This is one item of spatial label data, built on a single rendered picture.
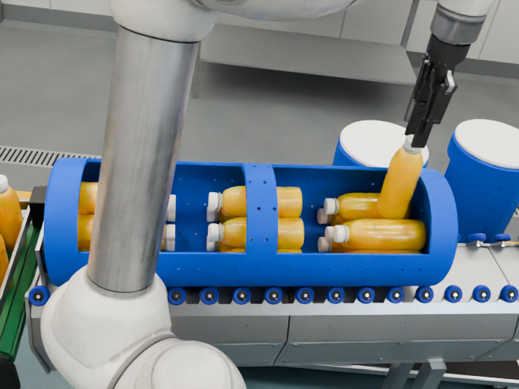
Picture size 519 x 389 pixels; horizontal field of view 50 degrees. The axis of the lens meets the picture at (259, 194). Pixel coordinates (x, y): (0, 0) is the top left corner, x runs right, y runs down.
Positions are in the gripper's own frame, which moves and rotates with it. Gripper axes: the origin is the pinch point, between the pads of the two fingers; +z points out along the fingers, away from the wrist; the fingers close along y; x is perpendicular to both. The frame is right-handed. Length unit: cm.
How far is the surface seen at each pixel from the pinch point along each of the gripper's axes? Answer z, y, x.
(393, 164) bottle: 9.2, -0.7, 3.2
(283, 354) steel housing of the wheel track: 65, -11, 20
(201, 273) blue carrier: 30, -15, 44
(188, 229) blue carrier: 39, 8, 46
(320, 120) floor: 138, 225, -47
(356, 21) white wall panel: 104, 321, -87
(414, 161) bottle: 6.9, -2.7, -0.3
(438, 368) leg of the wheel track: 74, -10, -26
